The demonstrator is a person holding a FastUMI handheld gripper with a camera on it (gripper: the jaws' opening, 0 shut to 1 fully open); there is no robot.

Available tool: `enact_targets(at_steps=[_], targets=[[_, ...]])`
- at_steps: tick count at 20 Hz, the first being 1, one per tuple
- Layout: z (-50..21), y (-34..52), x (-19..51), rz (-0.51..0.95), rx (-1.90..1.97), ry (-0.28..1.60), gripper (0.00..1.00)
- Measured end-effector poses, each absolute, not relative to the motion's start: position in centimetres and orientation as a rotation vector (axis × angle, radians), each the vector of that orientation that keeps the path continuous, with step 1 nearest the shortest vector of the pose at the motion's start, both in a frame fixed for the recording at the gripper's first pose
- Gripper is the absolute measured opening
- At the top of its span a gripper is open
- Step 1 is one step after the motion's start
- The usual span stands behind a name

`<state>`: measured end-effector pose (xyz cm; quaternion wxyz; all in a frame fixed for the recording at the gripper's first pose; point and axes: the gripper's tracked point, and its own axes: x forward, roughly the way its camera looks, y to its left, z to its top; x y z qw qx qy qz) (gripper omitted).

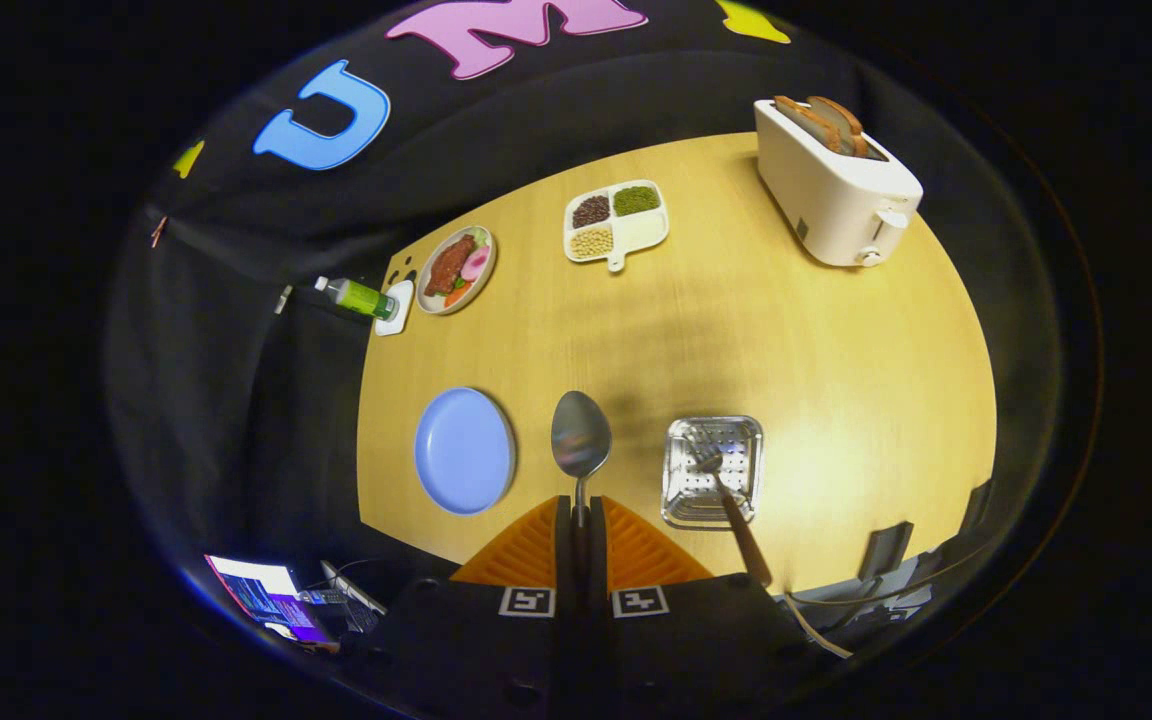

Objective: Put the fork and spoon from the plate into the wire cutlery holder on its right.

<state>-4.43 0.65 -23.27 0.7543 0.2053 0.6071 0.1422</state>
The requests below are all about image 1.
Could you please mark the plate of food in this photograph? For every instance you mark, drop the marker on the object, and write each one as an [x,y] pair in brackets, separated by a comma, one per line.
[451,270]

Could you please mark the open laptop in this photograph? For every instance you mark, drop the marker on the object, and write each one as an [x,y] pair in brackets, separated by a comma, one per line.
[266,595]

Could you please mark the orange cloth clip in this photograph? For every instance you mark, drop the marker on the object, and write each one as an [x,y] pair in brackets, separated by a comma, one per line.
[158,231]

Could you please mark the white divided bean tray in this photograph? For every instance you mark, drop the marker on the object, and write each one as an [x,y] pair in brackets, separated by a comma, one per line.
[641,232]

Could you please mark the brown toast slice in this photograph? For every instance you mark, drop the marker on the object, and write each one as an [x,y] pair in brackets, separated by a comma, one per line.
[844,122]
[804,120]

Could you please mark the blue plate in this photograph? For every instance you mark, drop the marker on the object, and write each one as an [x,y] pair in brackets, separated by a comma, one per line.
[464,452]

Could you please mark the black backdrop cloth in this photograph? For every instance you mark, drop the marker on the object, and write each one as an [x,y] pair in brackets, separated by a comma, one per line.
[236,350]

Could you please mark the silver cloth clip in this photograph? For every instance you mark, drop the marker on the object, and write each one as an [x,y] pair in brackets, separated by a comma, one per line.
[282,299]

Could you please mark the white toaster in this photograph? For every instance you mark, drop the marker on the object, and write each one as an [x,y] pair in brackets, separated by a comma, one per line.
[831,200]

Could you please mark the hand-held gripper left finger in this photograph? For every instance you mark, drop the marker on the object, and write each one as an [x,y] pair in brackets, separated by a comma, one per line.
[496,650]

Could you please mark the green drink bottle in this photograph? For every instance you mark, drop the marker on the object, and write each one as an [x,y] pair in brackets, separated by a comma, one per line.
[361,298]

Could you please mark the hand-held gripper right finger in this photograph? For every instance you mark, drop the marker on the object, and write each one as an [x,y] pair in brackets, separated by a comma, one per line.
[696,650]

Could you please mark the metal spoon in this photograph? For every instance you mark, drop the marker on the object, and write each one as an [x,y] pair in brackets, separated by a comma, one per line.
[580,435]

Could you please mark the white square coaster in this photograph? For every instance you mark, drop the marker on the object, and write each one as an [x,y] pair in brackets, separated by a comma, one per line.
[400,312]

